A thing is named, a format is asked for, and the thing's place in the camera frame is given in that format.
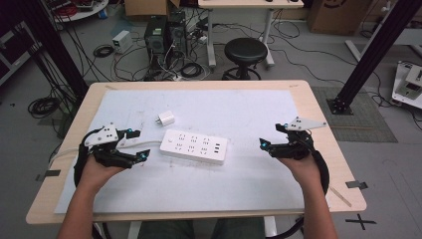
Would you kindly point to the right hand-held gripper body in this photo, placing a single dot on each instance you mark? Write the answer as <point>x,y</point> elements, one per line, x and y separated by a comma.
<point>297,146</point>

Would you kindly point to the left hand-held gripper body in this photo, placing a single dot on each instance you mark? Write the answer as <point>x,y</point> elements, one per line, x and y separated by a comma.
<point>105,136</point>

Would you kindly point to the person's right hand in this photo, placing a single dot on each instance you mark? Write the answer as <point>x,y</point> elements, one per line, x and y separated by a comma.
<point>303,171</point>

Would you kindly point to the person's left hand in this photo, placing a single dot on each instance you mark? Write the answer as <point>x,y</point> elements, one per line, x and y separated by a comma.
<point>98,174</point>

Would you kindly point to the white charger plug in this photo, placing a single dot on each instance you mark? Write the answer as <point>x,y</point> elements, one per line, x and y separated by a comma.
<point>166,118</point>

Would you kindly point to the white power strip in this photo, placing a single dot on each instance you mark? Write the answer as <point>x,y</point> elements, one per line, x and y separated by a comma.
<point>194,147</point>

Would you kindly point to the white table mat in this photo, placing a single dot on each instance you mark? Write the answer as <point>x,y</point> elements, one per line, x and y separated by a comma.
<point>199,186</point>

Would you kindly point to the thin wooden stick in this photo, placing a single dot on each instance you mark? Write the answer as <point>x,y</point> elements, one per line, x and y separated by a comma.
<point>340,196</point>

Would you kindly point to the grey tape strip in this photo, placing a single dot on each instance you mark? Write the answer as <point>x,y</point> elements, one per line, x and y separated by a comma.
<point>356,185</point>
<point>49,174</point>

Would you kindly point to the grey floor mat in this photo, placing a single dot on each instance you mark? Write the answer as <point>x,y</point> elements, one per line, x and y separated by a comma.
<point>361,122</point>

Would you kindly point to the black round stool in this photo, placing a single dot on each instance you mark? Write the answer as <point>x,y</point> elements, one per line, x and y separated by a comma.
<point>245,51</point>

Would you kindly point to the white bench power supply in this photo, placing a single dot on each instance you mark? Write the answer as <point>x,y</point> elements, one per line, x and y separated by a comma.
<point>122,41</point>

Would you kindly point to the black computer tower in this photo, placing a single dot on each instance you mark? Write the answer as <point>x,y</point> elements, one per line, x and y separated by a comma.
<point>156,40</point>
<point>177,33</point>

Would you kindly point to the black tape cross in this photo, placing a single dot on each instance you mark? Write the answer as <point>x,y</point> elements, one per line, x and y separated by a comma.
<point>361,221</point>

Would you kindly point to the grey metal shelf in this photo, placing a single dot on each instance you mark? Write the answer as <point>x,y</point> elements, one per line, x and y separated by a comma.
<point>13,56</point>

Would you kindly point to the large brown cardboard box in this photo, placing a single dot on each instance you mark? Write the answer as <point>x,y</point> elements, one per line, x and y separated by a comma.
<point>338,16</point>

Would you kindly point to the white device on floor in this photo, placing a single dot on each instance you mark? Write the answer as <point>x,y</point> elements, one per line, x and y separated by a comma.
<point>409,84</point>

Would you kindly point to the round white table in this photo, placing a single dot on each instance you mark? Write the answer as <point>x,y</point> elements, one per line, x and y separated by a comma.
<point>79,10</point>

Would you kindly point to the white desk with legs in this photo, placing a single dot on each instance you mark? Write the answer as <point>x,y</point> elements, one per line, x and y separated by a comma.
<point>249,3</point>

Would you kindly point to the black aluminium post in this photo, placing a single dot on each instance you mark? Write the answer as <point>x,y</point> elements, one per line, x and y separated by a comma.
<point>53,43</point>
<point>375,53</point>

